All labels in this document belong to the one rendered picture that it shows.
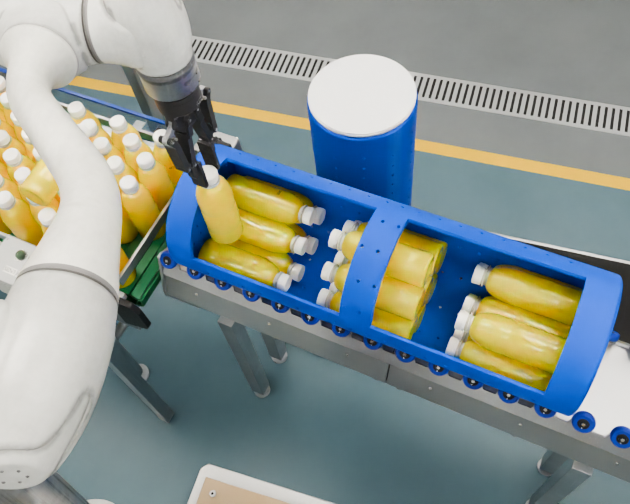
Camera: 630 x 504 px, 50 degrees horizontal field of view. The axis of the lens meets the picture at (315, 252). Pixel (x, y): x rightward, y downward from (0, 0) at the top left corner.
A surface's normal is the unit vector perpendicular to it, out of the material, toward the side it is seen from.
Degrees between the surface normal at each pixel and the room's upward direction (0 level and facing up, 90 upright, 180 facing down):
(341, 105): 0
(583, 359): 37
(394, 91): 0
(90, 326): 61
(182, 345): 0
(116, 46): 85
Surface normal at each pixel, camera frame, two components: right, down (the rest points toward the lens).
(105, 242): 0.80, -0.48
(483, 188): -0.08, -0.50
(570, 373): -0.38, 0.29
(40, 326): 0.20, -0.59
